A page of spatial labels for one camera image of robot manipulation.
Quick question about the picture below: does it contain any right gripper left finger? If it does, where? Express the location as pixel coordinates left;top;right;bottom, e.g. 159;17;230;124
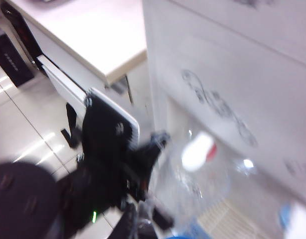
113;203;138;239

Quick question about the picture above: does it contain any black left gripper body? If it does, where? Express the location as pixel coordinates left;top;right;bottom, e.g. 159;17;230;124
125;141;163;200

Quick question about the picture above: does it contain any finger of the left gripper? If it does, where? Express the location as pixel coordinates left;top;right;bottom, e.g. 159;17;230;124
150;129;171;150

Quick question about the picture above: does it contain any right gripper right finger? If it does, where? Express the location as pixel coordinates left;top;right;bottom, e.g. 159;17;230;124
138;200;175;239

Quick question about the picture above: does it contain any red hot water tap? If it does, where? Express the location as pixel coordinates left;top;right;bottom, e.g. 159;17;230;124
181;131;218;172

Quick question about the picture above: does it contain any clear plastic mug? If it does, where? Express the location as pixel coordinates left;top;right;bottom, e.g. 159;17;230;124
153;128;233;239

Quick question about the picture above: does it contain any white desk drawer cabinet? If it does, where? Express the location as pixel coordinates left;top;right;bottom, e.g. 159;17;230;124
34;14;149;120

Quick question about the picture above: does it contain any white water dispenser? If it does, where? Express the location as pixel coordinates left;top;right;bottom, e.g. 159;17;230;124
142;0;306;239

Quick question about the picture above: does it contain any blue cold water tap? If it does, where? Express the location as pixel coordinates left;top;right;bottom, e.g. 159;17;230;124
279;201;306;234

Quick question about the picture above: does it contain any blue round jug cap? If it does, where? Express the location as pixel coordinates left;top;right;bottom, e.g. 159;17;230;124
167;223;208;239

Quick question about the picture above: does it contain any black floor stand foot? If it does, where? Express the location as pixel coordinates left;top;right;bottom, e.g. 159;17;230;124
60;103;82;149

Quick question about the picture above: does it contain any black cardboard box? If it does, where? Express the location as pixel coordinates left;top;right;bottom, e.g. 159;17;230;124
0;31;35;88

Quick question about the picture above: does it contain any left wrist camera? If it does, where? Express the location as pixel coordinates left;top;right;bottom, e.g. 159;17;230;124
82;87;141;152

